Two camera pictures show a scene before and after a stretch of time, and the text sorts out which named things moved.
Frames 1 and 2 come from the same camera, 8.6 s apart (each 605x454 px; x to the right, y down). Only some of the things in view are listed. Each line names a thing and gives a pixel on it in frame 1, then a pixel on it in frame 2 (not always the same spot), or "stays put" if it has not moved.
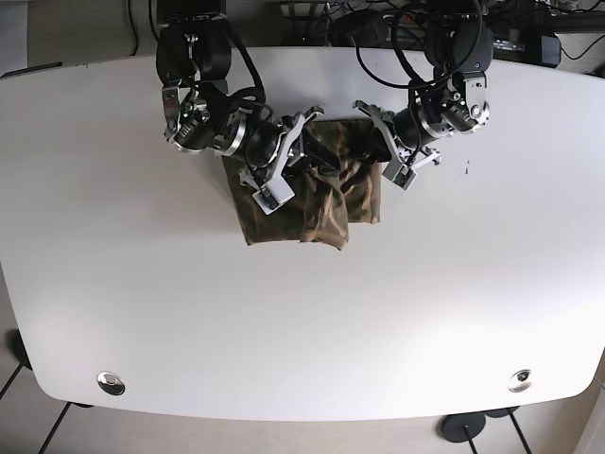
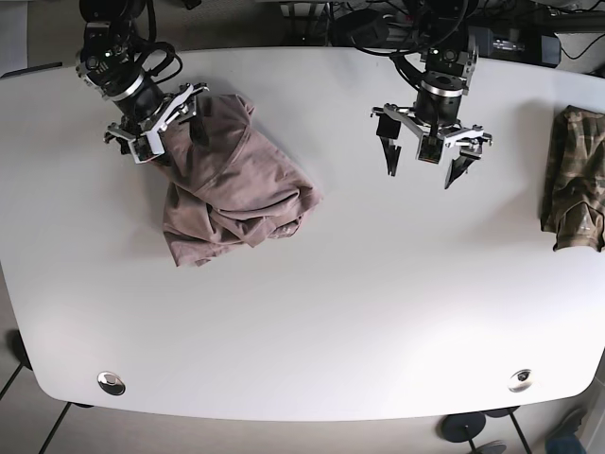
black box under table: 364,28 stays put
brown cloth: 326,200 → 574,195
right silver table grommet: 521,380 stays put
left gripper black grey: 277,148 → 182,104
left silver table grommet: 111,383 stays put
